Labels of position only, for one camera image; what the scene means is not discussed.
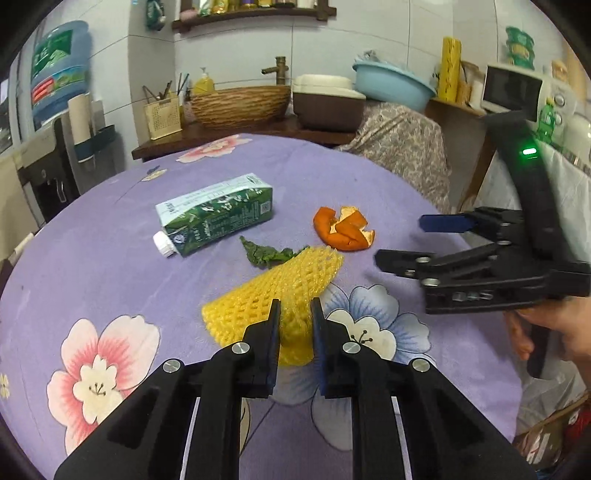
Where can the person's right hand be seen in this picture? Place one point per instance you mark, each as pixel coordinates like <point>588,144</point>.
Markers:
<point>570,332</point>

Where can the paper cup stack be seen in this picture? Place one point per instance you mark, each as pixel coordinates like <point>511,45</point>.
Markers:
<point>79,115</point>

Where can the yellow roll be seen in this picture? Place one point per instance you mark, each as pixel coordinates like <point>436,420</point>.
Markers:
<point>449,69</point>

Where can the green leaf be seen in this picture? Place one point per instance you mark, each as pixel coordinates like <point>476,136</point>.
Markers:
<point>265,256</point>

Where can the light blue plastic basin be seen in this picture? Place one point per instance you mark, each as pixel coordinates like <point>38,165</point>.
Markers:
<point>392,85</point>

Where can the purple floral tablecloth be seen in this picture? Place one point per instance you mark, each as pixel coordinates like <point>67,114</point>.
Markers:
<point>138,277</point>

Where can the blue water jug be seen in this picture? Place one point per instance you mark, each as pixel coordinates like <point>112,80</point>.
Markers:
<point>60,69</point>

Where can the woven wicker basket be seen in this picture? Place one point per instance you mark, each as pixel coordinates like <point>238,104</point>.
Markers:
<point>240,108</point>

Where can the wooden wall shelf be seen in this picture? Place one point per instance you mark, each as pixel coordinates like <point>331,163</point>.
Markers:
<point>231,17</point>

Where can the yellow soap bottle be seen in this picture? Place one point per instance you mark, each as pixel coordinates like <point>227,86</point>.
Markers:
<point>203,85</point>

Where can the teal cup holder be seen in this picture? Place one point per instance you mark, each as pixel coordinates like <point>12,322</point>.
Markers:
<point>99,141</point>

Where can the cardboard box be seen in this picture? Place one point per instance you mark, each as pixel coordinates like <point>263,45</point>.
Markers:
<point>554,434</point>

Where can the white microwave oven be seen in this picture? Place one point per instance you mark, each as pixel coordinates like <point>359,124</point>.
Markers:
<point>508,87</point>

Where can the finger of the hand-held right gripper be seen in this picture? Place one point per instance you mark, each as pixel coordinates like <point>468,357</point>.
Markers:
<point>401,261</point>
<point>443,224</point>

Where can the green bottle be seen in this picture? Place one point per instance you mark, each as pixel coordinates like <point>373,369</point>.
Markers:
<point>548,122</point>

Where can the beige chopstick holder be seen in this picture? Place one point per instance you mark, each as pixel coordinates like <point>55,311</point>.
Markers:
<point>161,117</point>

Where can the green cup stack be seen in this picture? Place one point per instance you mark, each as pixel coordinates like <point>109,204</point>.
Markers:
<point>519,46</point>

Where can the brown floral cloth cover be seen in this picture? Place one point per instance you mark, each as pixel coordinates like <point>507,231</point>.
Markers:
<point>401,143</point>

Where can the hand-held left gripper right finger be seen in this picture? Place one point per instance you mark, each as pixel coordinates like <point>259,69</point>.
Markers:
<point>317,337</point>

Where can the yellow foam fruit net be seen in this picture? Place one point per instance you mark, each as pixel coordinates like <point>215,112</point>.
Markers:
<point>295,281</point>

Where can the chopsticks bundle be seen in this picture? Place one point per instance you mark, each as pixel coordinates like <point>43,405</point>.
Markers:
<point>165,88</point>

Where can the orange peel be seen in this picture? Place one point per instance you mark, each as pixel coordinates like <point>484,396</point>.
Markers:
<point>341,235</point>

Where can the black water dispenser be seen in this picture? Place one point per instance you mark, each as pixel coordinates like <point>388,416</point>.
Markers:
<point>46,184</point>

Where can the brown and white basin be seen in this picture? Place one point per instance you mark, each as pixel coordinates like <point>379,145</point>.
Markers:
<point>323,110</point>

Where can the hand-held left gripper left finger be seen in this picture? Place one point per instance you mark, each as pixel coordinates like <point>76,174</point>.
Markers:
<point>274,337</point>

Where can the wooden side shelf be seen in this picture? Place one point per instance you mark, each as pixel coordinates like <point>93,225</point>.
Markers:
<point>461,129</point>

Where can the brass faucet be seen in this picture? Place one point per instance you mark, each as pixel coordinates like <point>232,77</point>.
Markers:
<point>280,69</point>

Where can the beige drawer cabinet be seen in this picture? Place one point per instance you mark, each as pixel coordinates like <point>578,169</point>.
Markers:
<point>14,203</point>

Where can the green hanging packet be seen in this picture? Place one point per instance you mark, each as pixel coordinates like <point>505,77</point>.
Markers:
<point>156,14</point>

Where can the wooden counter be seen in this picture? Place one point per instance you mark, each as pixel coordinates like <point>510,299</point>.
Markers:
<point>207,138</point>

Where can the green milk carton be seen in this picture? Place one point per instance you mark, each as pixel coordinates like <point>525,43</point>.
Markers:
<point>217,212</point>

